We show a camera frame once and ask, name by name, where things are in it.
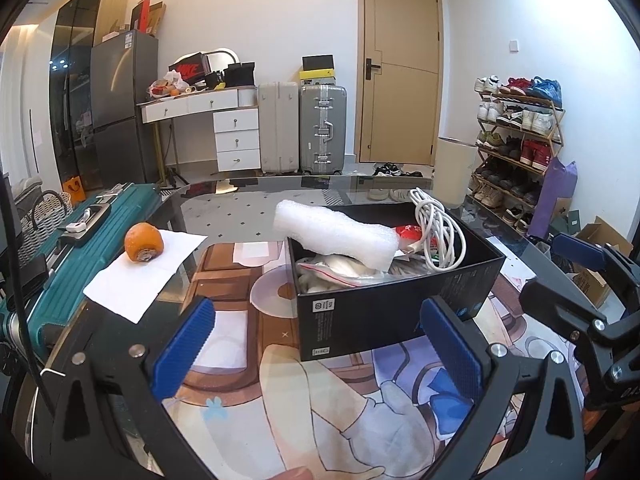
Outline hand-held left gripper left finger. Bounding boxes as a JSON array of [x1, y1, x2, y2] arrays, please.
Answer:
[[50, 296, 217, 480]]

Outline beige door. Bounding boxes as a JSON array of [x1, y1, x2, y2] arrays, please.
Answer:
[[356, 0, 444, 167]]

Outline open brown cardboard box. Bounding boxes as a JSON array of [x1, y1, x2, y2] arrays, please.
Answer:
[[565, 215, 629, 309]]

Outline white cable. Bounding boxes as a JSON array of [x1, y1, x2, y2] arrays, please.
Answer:
[[407, 187, 469, 274]]

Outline white paper napkin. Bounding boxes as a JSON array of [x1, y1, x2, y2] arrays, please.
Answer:
[[82, 230, 209, 325]]

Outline tall red box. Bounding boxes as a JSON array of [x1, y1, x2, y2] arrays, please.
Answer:
[[130, 0, 151, 34]]

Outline black bag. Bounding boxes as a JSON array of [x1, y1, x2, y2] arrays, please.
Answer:
[[222, 62, 257, 89]]

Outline scattered loose shoes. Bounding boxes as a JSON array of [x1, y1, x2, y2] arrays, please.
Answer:
[[367, 161, 426, 202]]

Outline silver suitcase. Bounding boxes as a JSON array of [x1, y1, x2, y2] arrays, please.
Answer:
[[299, 84, 348, 177]]

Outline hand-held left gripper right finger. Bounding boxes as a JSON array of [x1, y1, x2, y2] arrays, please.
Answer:
[[419, 296, 586, 480]]

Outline orange persimmon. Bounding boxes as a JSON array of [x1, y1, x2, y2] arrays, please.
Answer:
[[124, 222, 165, 264]]

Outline white cylindrical air purifier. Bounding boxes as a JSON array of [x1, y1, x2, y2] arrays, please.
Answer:
[[434, 136, 481, 209]]

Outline red and black shoe box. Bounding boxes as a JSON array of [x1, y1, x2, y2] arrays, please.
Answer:
[[168, 52, 211, 84]]

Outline white desk with drawers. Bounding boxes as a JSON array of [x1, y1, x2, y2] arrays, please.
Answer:
[[137, 85, 262, 184]]

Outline woven basket with black handles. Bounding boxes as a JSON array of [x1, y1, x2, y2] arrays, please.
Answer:
[[12, 187, 74, 234]]

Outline black and yellow box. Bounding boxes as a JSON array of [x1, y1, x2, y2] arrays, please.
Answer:
[[301, 54, 335, 86]]

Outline round white framed mirror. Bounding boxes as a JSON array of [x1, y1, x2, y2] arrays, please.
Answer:
[[200, 47, 241, 86]]

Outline wooden shoe rack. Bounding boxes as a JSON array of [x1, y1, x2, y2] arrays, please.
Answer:
[[470, 76, 566, 237]]

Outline printed cartoon table mat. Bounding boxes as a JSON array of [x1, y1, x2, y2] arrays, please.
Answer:
[[165, 237, 591, 480]]

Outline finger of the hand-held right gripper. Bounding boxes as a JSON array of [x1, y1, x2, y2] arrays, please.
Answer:
[[519, 279, 610, 357], [551, 232, 640, 313]]

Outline white suitcase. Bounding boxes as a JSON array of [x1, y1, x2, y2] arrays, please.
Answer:
[[257, 81, 301, 175]]

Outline grey refrigerator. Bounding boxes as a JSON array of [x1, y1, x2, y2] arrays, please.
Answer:
[[90, 30, 160, 189]]

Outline small orange bag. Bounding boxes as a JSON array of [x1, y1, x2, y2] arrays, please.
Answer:
[[62, 175, 87, 206]]

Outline rows of racked shoes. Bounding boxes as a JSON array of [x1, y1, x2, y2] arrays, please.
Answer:
[[470, 76, 566, 237]]

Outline brown cardboard carton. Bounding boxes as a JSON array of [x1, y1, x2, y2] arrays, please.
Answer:
[[147, 2, 168, 37]]

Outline purple bag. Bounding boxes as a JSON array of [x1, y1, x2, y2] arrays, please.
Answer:
[[529, 157, 579, 241]]

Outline black cardboard box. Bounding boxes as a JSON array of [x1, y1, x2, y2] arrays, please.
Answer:
[[286, 201, 506, 362]]

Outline clear bag of white shoelaces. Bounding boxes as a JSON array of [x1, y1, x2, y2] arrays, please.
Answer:
[[296, 254, 396, 294]]

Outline teal suitcase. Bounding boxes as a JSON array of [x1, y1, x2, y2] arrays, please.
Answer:
[[0, 183, 167, 357]]

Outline plastic bag of fruit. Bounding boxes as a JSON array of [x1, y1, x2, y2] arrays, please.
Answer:
[[147, 71, 194, 99]]

